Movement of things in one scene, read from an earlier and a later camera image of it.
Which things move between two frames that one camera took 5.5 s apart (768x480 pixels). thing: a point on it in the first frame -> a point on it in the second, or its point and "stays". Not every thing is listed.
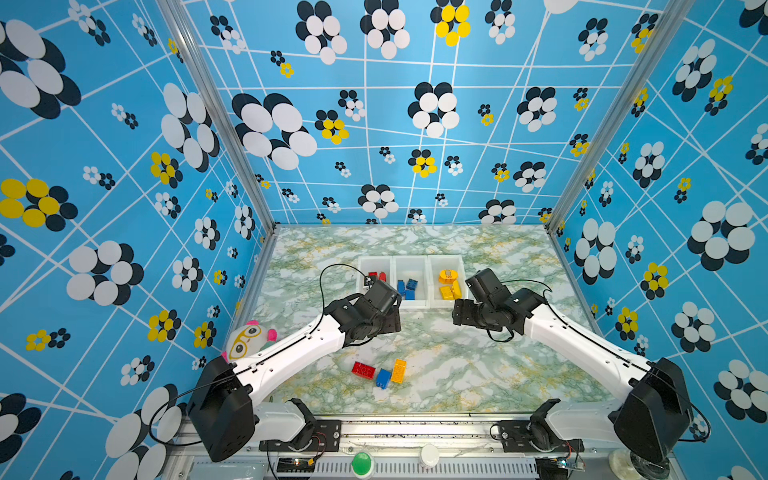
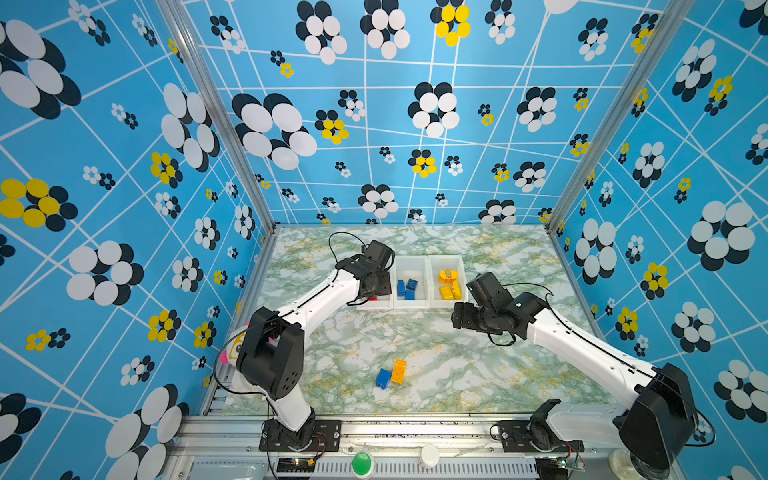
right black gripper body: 471,314 stays
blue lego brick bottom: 383,378 stays
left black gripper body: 389,324 -> 383,285
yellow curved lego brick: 446,293 stays
